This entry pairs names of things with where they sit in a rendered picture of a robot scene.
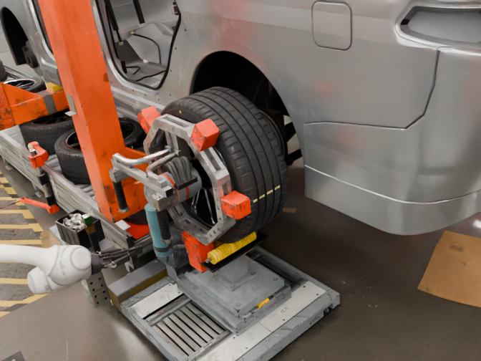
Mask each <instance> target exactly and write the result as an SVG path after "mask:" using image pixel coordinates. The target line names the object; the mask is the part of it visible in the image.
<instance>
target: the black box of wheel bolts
mask: <svg viewBox="0 0 481 361"><path fill-rule="evenodd" d="M84 214H86V212H84V211H82V210H80V209H78V208H77V209H76V210H74V211H72V212H70V213H68V214H67V215H65V216H63V217H61V218H59V219H57V220H56V221H54V222H55V223H56V225H57V229H58V232H59V235H60V237H61V240H63V241H65V242H66V243H68V244H70V245H72V246H73V245H78V246H83V247H85V248H86V249H89V248H90V247H92V245H91V243H90V240H89V237H88V234H87V232H86V231H85V229H84V223H83V222H82V218H81V216H83V215H84ZM90 215H91V214H90ZM91 216H92V219H93V221H94V222H93V224H94V225H95V228H96V231H95V233H96V235H97V240H98V242H100V241H101V240H103V239H105V235H104V231H103V229H102V224H101V222H100V221H101V220H100V219H99V218H97V217H95V216H93V215H91Z"/></svg>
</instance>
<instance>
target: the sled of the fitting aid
mask: <svg viewBox="0 0 481 361"><path fill-rule="evenodd" d="M193 270H195V268H194V267H192V268H190V269H188V270H187V271H185V272H183V273H182V274H180V275H178V276H177V277H175V279H176V282H177V286H178V289H179V290H180V291H182V292H183V293H184V294H186V295H187V296H188V297H189V298H191V299H192V300H193V301H194V302H195V303H196V304H198V305H199V306H200V307H202V308H203V309H204V310H205V311H206V312H207V313H209V314H210V315H211V316H213V317H214V318H215V319H216V320H218V321H219V322H220V323H221V324H222V325H224V326H225V327H226V328H228V329H229V330H230V331H231V332H232V333H233V334H235V335H236V336H237V337H238V336H239V335H241V334H243V333H244V332H245V331H246V330H247V329H249V328H250V327H252V326H253V325H254V324H256V323H257V322H259V321H260V320H262V319H263V318H264V317H265V316H267V315H268V314H270V313H271V312H272V311H273V310H275V309H276V308H278V307H279V306H281V305H282V304H283V303H284V302H286V301H288V300H289V299H290V298H291V286H290V285H288V284H287V283H285V282H284V287H282V288H280V289H279V290H278V291H277V292H275V293H273V294H272V295H271V296H269V297H268V298H267V299H265V300H263V301H262V302H261V303H260V304H258V305H256V306H255V307H254V308H252V309H251V310H249V311H248V312H246V313H245V314H244V315H242V316H241V317H239V318H238V317H237V316H235V315H234V314H233V313H232V312H230V311H229V310H228V309H226V308H225V307H224V306H223V305H222V304H220V303H219V302H217V301H216V300H215V299H214V298H212V297H211V296H210V295H208V294H207V293H206V292H204V291H203V290H202V289H201V288H199V287H198V286H197V285H195V284H194V283H192V282H191V281H190V280H189V276H188V273H190V272H191V271H193Z"/></svg>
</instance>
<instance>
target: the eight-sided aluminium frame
mask: <svg viewBox="0 0 481 361"><path fill-rule="evenodd" d="M152 122H153V124H152V126H151V128H150V130H149V132H148V134H147V137H146V138H145V140H144V143H143V145H144V150H145V154H146V156H148V155H151V154H153V152H154V153H156V152H159V151H161V149H160V143H161V141H162V139H163V137H164V135H165V131H168V132H169V133H172V134H176V135H177V136H178V137H181V138H183V139H185V140H186V141H187V143H188V145H189V146H190V148H191V149H192V151H193V152H194V154H195V156H196V157H197V159H198V160H199V162H200V164H201V165H202V166H203V168H204V170H205V172H206V173H207V174H208V176H209V178H210V180H211V183H212V186H213V195H214V199H215V208H216V213H217V217H218V222H217V224H216V225H214V227H212V229H210V228H208V227H207V226H205V225H203V224H202V223H200V222H199V221H196V220H195V219H194V218H192V217H190V216H189V215H188V214H187V212H186V211H185V209H184V208H183V206H182V204H181V203H179V204H177V205H175V208H176V209H177V211H178V213H179V215H178V213H177V211H176V210H175V209H174V207H171V208H167V211H168V212H169V214H170V215H171V217H172V218H173V221H174V223H175V224H176V225H177V227H178V228H179V229H180V230H181V229H182V230H183V231H185V232H186V233H188V234H190V235H191V236H192V237H194V238H195V239H197V240H199V241H200V242H201V243H202V244H205V245H206V246H207V245H209V244H211V243H213V242H214V241H216V240H218V239H219V238H220V237H221V236H222V235H223V234H224V233H225V232H226V231H227V230H228V229H230V228H231V227H232V226H234V225H235V223H236V220H235V219H233V218H231V217H230V216H227V215H225V214H224V213H223V211H222V206H221V201H220V198H221V197H223V196H225V195H227V194H229V193H231V192H232V190H231V184H230V181H231V179H230V175H229V172H228V171H227V168H226V167H225V166H224V165H223V163H222V162H221V160H220V158H219V157H218V156H217V154H216V152H215V151H214V149H213V148H212V147H210V148H207V149H205V150H202V151H199V150H198V149H197V148H196V146H195V145H194V144H193V142H192V141H191V139H190V136H191V134H192V131H193V128H194V125H195V124H192V123H190V122H187V121H184V120H181V119H180V118H177V117H174V116H172V115H169V114H165V115H162V116H160V117H156V118H155V119H154V121H152ZM157 172H158V175H161V174H163V173H165V167H164V165H161V166H160V167H159V168H157V169H155V170H154V171H153V173H154V174H156V175H157Z"/></svg>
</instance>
